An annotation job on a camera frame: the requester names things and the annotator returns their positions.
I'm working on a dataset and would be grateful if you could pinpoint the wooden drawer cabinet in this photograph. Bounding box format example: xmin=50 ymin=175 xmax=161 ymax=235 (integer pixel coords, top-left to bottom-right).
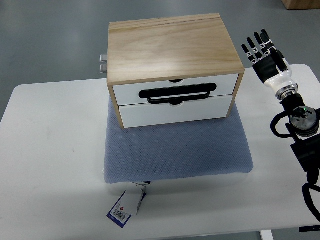
xmin=107 ymin=13 xmax=245 ymax=128

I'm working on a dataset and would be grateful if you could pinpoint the white table leg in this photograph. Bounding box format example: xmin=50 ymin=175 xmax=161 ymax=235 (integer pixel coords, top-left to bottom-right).
xmin=259 ymin=230 xmax=274 ymax=240

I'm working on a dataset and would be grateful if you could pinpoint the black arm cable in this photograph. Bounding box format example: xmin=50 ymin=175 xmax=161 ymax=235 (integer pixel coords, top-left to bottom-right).
xmin=270 ymin=111 xmax=293 ymax=138

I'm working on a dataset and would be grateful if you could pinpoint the black drawer handle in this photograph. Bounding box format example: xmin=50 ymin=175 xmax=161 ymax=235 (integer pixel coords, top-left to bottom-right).
xmin=138 ymin=83 xmax=217 ymax=105

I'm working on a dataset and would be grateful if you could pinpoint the white blue product tag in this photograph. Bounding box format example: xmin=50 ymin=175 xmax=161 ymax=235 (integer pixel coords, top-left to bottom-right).
xmin=106 ymin=182 xmax=147 ymax=228

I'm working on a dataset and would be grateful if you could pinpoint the cardboard box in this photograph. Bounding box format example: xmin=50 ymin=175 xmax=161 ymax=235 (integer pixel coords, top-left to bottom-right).
xmin=282 ymin=0 xmax=320 ymax=10

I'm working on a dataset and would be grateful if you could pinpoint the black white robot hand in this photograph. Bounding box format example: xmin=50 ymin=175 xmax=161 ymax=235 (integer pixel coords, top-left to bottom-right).
xmin=241 ymin=29 xmax=298 ymax=100

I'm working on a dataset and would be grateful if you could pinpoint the blue mesh cushion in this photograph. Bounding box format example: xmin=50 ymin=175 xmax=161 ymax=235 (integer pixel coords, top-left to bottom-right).
xmin=104 ymin=104 xmax=254 ymax=184

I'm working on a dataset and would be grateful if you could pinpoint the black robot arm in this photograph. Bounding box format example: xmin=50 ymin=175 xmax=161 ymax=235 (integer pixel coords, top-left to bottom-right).
xmin=270 ymin=91 xmax=320 ymax=185

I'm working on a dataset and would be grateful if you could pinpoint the grey metal table clamp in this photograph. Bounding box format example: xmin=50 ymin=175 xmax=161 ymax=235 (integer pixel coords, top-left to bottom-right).
xmin=99 ymin=53 xmax=108 ymax=74

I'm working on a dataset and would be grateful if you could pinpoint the white drawer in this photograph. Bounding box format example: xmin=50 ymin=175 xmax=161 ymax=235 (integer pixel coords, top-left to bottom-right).
xmin=119 ymin=95 xmax=234 ymax=128
xmin=113 ymin=73 xmax=239 ymax=106

